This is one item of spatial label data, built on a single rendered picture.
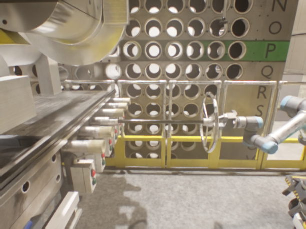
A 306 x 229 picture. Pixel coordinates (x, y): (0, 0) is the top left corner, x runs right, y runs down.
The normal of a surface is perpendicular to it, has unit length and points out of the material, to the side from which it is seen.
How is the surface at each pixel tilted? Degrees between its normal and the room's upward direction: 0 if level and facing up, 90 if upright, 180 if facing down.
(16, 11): 90
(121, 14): 90
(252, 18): 90
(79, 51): 90
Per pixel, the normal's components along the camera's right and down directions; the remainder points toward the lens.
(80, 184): -0.03, 0.32
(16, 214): 1.00, 0.01
